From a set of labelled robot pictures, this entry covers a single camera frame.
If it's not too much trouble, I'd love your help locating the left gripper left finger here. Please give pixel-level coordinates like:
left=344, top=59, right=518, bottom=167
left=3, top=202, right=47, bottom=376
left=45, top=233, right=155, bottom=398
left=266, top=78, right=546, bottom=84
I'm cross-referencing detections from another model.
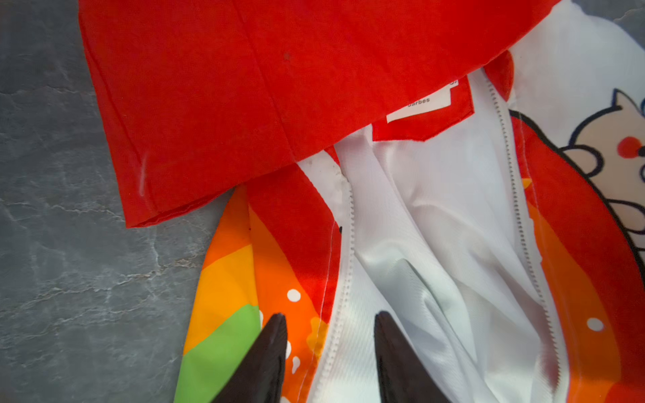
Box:
left=212, top=313, right=287, bottom=403

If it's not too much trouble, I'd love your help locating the rainbow red kids jacket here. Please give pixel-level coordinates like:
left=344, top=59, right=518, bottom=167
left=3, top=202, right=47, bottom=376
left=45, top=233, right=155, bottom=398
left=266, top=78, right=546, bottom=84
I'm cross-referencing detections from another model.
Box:
left=79, top=1, right=644, bottom=402

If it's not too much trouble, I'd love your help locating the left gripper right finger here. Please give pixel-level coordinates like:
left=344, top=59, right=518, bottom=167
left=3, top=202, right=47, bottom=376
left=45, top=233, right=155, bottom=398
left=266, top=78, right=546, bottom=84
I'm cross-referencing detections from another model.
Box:
left=374, top=312, right=449, bottom=403

